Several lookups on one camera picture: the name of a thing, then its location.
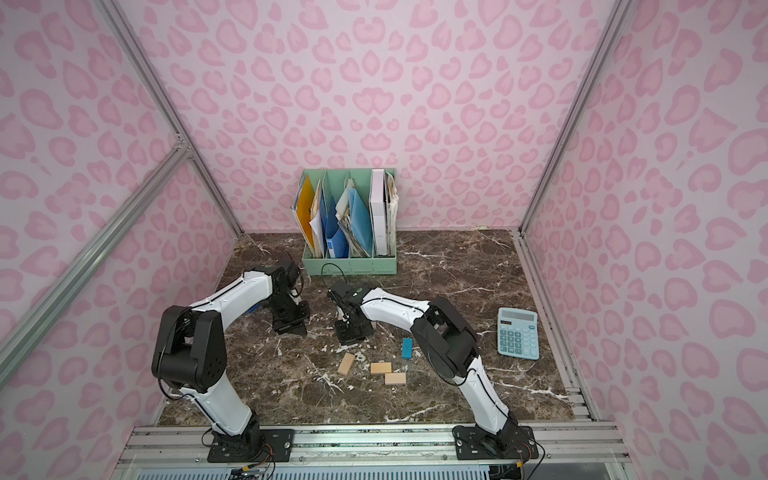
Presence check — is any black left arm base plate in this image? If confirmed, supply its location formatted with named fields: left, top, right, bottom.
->
left=207, top=428, right=295, bottom=464

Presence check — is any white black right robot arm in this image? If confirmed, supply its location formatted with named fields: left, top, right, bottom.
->
left=328, top=280, right=536, bottom=458

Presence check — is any teal desk calculator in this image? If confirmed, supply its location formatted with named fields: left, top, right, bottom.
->
left=497, top=307, right=540, bottom=361

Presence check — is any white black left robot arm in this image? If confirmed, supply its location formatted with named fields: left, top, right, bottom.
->
left=151, top=259, right=310, bottom=463

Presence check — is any small teal rectangular block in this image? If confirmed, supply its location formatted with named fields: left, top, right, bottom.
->
left=401, top=338, right=413, bottom=360

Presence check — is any aluminium front rail frame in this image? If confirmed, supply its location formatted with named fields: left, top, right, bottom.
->
left=112, top=422, right=638, bottom=479

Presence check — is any papers and folders stack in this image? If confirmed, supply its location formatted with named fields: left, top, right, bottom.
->
left=290, top=169, right=401, bottom=259

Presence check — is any mint green file organizer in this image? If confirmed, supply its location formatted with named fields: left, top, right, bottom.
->
left=293, top=167, right=400, bottom=277

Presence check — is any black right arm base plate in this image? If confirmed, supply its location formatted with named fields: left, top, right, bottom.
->
left=452, top=425, right=540, bottom=462

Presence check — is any natural wooden block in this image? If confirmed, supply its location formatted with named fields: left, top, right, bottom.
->
left=384, top=372, right=407, bottom=385
left=337, top=353, right=356, bottom=376
left=370, top=362, right=392, bottom=375

